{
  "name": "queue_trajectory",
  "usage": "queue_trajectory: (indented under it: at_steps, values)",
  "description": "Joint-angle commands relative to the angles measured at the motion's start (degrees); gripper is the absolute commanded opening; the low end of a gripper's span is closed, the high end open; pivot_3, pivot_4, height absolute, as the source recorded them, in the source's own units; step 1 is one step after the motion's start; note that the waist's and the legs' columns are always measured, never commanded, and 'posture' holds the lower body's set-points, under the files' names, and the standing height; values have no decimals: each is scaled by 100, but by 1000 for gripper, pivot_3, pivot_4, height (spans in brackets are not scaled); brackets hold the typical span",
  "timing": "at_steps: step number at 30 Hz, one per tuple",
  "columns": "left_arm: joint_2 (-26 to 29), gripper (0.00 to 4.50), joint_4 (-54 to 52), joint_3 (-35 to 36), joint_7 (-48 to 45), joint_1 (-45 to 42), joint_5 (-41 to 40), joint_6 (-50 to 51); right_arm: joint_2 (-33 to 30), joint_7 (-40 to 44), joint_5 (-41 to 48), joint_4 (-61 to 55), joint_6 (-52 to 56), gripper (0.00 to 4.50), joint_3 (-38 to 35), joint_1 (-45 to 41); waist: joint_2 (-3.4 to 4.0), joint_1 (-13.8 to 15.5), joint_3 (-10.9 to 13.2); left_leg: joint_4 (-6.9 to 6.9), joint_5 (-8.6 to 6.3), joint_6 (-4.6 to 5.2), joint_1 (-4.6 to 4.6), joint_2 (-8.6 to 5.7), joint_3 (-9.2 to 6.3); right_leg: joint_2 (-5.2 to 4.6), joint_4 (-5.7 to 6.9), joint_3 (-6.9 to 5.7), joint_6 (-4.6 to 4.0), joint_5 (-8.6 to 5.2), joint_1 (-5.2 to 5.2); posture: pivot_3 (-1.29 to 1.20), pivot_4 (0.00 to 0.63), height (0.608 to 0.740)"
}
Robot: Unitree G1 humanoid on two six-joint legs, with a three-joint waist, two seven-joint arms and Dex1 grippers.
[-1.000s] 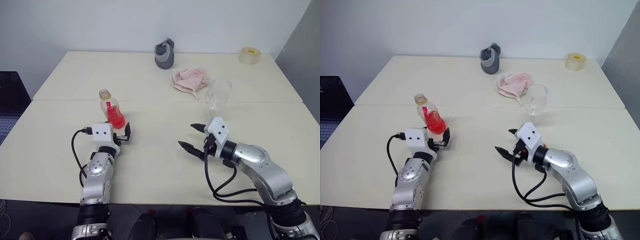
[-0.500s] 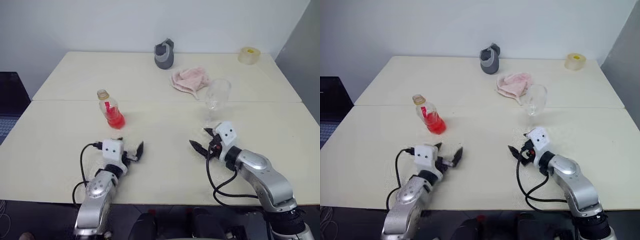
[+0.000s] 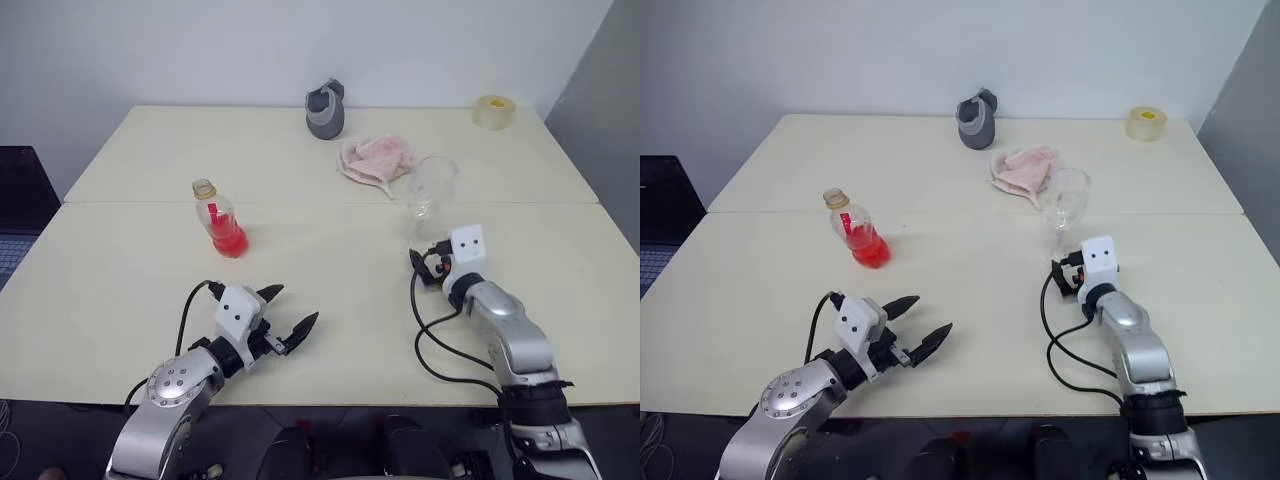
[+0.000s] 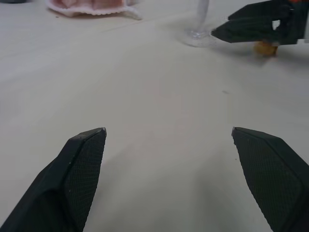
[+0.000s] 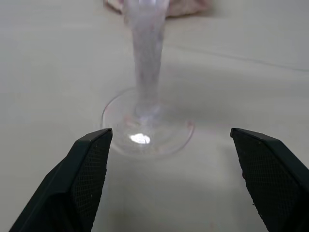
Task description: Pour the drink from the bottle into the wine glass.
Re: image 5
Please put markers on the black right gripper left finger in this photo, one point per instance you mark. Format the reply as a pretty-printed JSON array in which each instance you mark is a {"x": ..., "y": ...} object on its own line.
[{"x": 67, "y": 188}]

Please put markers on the pink cloth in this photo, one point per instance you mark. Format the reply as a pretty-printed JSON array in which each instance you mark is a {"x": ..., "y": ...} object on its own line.
[{"x": 188, "y": 8}]

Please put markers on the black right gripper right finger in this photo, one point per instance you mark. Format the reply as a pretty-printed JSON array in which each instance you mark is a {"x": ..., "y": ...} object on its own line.
[{"x": 270, "y": 178}]

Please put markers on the clear wine glass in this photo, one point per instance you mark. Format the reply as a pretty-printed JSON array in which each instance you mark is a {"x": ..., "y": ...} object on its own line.
[{"x": 147, "y": 79}]

